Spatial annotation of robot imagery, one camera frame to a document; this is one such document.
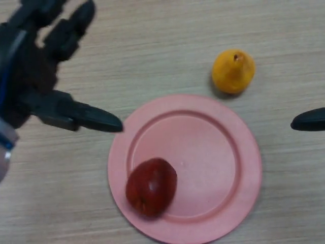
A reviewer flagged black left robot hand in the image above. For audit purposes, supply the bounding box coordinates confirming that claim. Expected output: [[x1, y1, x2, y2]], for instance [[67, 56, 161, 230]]
[[0, 0, 124, 149]]

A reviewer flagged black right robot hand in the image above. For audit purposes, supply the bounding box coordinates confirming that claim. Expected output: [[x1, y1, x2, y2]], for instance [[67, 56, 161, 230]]
[[290, 107, 325, 132]]

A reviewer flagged red apple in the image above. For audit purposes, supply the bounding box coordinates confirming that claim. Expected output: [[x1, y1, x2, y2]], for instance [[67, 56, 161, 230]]
[[125, 157, 178, 218]]

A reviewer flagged pink round plate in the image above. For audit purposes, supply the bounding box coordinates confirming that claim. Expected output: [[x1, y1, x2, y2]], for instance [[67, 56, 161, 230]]
[[107, 94, 263, 242]]

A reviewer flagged yellow pear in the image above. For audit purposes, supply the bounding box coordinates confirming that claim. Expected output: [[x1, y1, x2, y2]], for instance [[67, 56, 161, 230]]
[[211, 48, 256, 95]]

